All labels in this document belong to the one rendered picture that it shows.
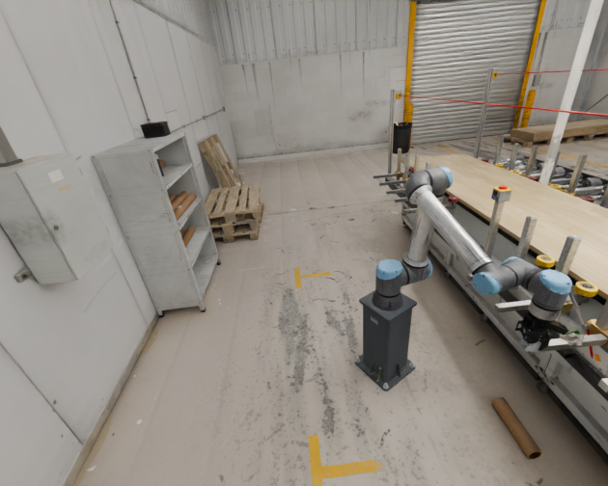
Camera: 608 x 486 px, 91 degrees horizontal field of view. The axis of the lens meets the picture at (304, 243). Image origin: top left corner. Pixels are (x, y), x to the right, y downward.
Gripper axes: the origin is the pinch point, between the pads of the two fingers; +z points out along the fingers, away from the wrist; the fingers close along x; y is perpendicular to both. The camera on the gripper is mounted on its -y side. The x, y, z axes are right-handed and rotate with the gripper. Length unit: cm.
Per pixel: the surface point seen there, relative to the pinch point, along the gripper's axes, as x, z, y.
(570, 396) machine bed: -18, 65, -55
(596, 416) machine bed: -5, 62, -56
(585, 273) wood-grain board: -35, -8, -50
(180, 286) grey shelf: -147, 55, 204
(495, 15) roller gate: -794, -210, -433
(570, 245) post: -28, -31, -29
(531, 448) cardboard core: 1, 75, -20
